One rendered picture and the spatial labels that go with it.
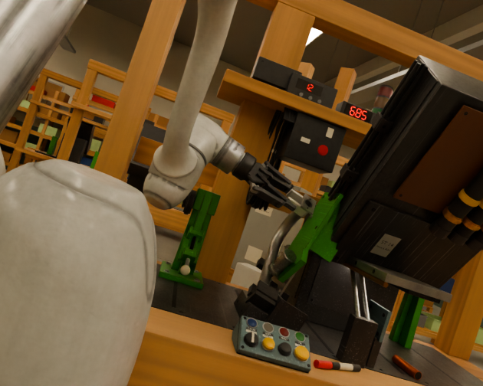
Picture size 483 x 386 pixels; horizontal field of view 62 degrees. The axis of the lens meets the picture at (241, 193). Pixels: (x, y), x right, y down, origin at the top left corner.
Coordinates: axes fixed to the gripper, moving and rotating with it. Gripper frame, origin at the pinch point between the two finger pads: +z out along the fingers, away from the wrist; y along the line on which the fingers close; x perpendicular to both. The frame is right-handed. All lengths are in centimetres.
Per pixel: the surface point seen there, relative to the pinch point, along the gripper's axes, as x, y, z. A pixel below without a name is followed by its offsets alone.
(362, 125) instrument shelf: -14.1, 32.9, 7.0
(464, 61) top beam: -37, 75, 29
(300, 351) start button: -5.9, -43.4, 7.7
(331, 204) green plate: -10.9, -5.9, 4.4
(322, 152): -3.5, 23.4, 1.3
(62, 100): 661, 610, -379
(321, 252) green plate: -2.8, -13.9, 9.2
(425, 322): 305, 308, 376
